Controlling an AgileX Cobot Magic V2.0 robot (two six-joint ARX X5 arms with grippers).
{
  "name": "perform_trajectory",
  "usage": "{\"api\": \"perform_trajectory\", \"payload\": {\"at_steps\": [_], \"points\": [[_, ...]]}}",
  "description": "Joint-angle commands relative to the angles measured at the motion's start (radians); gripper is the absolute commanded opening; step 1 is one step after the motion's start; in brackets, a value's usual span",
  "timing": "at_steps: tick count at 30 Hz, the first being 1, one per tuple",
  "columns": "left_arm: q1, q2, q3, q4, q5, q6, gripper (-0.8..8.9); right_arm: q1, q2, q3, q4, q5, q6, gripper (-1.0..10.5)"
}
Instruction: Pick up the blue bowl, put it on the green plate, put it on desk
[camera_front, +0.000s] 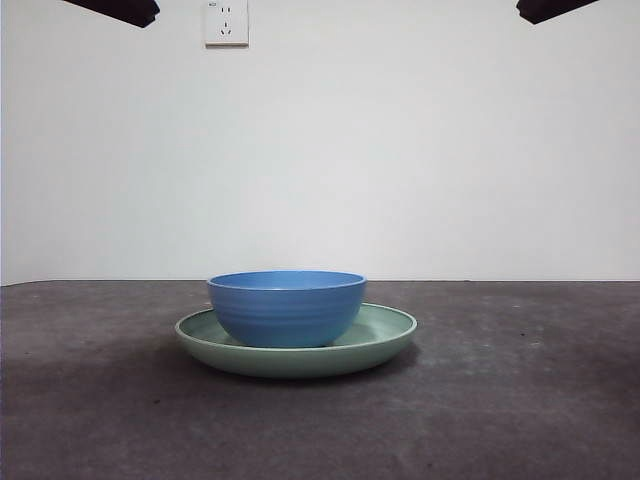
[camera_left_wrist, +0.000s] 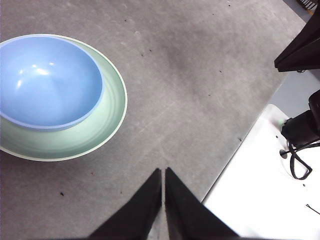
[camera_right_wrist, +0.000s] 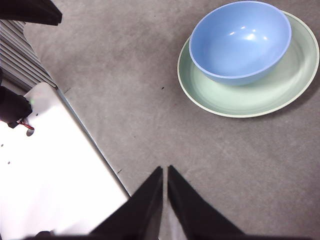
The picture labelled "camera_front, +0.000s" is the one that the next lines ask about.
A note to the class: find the light green round plate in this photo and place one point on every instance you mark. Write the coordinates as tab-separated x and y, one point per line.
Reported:
295	362

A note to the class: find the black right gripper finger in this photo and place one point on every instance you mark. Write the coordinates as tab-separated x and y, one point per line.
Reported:
545	9

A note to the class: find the white wall power socket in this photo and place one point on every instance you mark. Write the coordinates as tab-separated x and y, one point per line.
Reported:
226	25

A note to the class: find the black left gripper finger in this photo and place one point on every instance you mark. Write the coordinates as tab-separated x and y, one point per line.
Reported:
130	10

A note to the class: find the blue ribbed bowl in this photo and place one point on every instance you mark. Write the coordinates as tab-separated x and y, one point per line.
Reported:
287	312

